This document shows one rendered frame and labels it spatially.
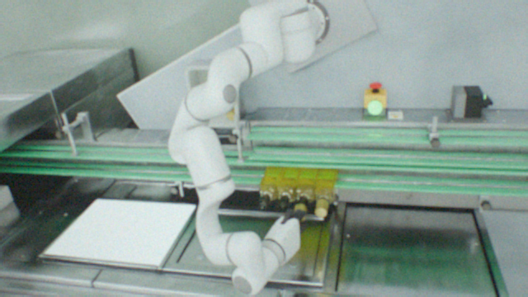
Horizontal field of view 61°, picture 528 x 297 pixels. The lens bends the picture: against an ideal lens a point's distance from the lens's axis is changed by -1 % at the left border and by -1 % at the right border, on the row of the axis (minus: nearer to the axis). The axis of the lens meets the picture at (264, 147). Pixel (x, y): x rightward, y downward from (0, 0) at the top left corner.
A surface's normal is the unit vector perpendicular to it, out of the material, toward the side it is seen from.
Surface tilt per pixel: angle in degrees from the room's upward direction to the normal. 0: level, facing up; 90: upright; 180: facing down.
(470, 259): 90
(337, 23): 3
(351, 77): 0
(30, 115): 90
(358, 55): 0
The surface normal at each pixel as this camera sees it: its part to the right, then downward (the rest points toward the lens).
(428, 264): -0.09, -0.89
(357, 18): -0.18, 0.43
